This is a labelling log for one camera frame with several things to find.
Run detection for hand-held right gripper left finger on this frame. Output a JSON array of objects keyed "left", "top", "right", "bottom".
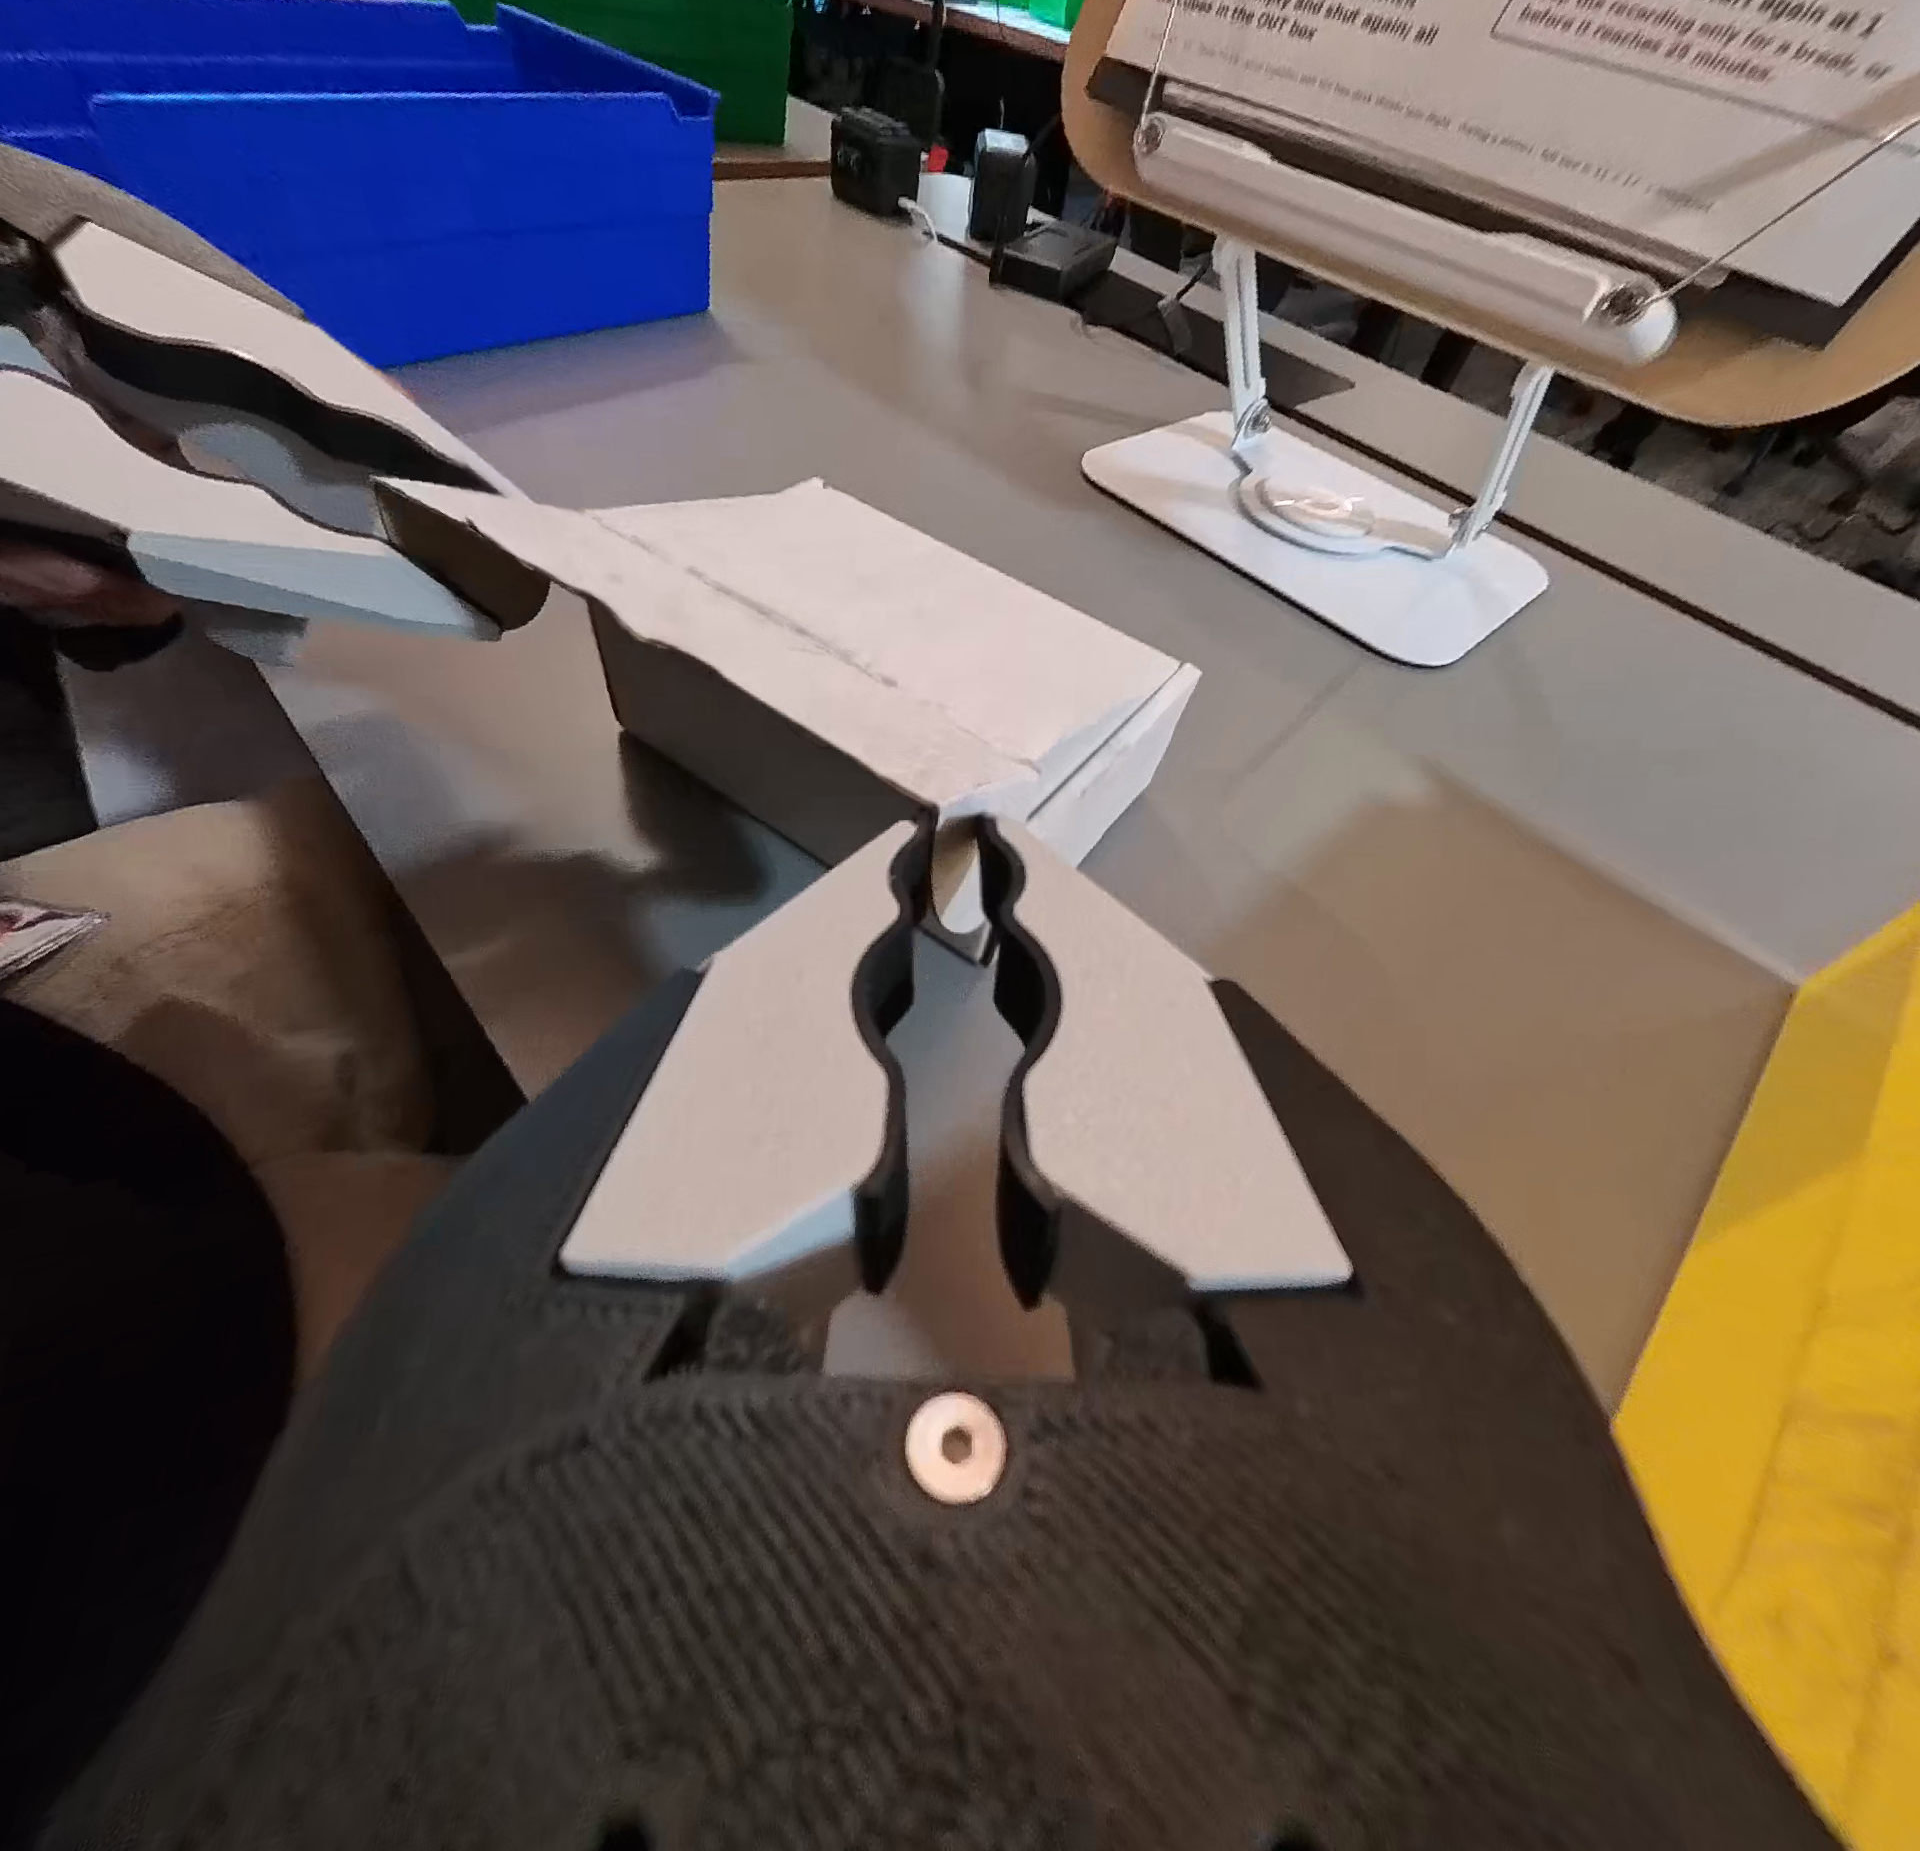
[{"left": 556, "top": 819, "right": 940, "bottom": 1298}]

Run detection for white document stand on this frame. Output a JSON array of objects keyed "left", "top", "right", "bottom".
[{"left": 1062, "top": 0, "right": 1920, "bottom": 668}]

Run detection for black plug adapter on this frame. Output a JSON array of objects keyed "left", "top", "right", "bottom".
[{"left": 968, "top": 125, "right": 1041, "bottom": 243}]

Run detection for black charger box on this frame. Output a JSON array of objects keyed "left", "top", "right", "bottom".
[{"left": 828, "top": 106, "right": 923, "bottom": 218}]

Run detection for white cardboard mailer box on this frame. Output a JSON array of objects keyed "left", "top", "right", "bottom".
[{"left": 374, "top": 477, "right": 1201, "bottom": 967}]

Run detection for person's left hand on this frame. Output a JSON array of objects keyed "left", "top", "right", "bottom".
[{"left": 0, "top": 521, "right": 190, "bottom": 638}]

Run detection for yellow plastic bin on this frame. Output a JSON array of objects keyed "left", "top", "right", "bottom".
[{"left": 1612, "top": 905, "right": 1920, "bottom": 1851}]

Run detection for grey desk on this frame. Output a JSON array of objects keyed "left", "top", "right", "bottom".
[{"left": 60, "top": 97, "right": 1920, "bottom": 1409}]

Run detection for person's legs in tan trousers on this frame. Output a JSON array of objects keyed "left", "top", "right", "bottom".
[{"left": 0, "top": 778, "right": 526, "bottom": 1387}]

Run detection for printed instruction sheet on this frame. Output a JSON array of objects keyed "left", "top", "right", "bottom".
[{"left": 1145, "top": 0, "right": 1920, "bottom": 308}]

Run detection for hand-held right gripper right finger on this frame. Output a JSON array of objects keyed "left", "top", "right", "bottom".
[{"left": 972, "top": 815, "right": 1355, "bottom": 1309}]

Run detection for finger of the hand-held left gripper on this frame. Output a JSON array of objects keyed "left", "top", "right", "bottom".
[
  {"left": 52, "top": 215, "right": 523, "bottom": 499},
  {"left": 0, "top": 365, "right": 505, "bottom": 668}
]

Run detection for blue plastic bin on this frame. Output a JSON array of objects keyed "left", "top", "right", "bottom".
[{"left": 0, "top": 0, "right": 723, "bottom": 369}]

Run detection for person's black sweater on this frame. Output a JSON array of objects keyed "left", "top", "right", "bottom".
[{"left": 0, "top": 996, "right": 294, "bottom": 1851}]

